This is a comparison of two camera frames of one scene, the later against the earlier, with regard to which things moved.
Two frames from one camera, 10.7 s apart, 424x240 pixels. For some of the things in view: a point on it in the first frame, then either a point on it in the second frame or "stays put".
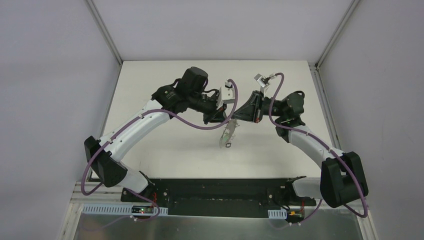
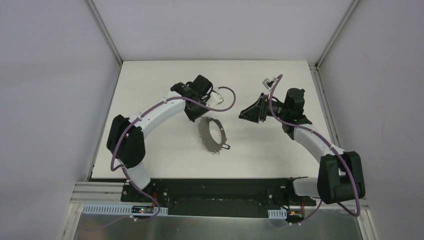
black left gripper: [216, 110] -> [192, 108]
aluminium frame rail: [102, 194] stays put
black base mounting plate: [220, 197] stays put
